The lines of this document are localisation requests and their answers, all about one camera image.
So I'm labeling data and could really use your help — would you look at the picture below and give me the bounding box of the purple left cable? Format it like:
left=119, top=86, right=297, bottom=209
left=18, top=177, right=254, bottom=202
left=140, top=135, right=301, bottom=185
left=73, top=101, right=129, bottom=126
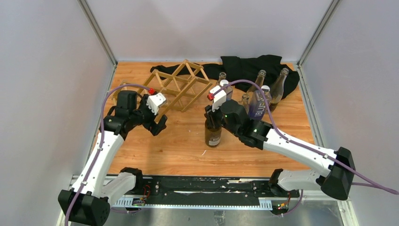
left=64, top=83, right=156, bottom=226

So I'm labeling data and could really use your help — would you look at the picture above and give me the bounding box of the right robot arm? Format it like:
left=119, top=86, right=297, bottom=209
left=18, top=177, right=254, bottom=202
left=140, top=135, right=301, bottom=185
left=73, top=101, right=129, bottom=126
left=205, top=100, right=355, bottom=201

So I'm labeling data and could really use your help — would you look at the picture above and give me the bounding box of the clear bottle with silver label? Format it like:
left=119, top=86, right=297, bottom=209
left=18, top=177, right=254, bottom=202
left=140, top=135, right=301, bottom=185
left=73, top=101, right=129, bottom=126
left=269, top=68, right=289, bottom=112

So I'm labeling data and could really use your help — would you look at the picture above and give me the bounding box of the dark brown wine bottle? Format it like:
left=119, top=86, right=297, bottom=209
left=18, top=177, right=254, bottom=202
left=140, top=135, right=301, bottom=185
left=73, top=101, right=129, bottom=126
left=205, top=119, right=222, bottom=147

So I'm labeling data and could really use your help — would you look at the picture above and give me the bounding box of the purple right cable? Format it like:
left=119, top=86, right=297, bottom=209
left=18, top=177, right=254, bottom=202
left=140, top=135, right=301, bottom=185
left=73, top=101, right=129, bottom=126
left=207, top=79, right=399, bottom=217

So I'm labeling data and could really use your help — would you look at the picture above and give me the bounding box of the blue labelled clear bottle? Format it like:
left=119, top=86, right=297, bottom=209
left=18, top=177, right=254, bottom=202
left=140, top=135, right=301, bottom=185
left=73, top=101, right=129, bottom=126
left=219, top=79, right=233, bottom=101

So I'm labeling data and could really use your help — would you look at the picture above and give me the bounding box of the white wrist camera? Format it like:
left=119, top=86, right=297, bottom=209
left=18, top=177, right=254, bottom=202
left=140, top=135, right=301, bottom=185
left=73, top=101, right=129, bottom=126
left=146, top=93, right=167, bottom=115
left=207, top=85, right=227, bottom=112

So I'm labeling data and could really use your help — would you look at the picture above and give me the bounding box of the clear bottle with black label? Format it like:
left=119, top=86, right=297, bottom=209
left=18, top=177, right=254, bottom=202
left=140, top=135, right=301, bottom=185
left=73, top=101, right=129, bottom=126
left=246, top=70, right=266, bottom=96

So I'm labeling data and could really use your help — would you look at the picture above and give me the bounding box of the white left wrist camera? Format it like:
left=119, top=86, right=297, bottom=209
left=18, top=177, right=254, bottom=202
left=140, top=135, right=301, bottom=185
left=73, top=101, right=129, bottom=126
left=146, top=93, right=167, bottom=115

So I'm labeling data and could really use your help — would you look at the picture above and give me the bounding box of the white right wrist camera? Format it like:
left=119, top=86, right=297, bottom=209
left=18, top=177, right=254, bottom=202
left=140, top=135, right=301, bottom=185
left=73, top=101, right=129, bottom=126
left=207, top=85, right=227, bottom=112

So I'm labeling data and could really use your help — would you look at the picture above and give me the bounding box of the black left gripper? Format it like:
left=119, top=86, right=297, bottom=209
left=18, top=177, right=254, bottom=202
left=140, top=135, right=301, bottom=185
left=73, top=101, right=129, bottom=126
left=130, top=95, right=167, bottom=135

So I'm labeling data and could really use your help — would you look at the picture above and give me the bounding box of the black cloth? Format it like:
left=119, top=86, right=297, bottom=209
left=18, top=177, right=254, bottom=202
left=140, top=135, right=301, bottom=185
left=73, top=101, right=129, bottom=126
left=150, top=55, right=300, bottom=99

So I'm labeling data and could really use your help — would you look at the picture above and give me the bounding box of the purple cable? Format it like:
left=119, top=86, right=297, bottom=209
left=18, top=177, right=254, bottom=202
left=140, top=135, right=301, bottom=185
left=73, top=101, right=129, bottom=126
left=64, top=83, right=156, bottom=226
left=207, top=79, right=399, bottom=217

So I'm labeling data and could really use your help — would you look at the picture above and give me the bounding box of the wooden lattice wine rack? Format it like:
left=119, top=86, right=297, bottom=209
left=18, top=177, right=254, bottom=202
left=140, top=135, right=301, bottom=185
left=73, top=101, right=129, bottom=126
left=111, top=59, right=215, bottom=115

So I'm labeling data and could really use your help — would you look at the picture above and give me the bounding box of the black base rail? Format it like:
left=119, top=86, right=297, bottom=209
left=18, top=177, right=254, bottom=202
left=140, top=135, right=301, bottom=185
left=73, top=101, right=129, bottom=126
left=113, top=175, right=300, bottom=210

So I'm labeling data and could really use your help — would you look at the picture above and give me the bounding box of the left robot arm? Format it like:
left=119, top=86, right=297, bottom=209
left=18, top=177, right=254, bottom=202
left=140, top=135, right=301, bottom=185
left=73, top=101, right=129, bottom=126
left=58, top=90, right=167, bottom=226

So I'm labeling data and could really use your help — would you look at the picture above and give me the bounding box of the small clear glass bottle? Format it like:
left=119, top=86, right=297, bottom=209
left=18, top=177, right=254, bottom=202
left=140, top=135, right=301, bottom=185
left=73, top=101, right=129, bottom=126
left=216, top=72, right=226, bottom=85

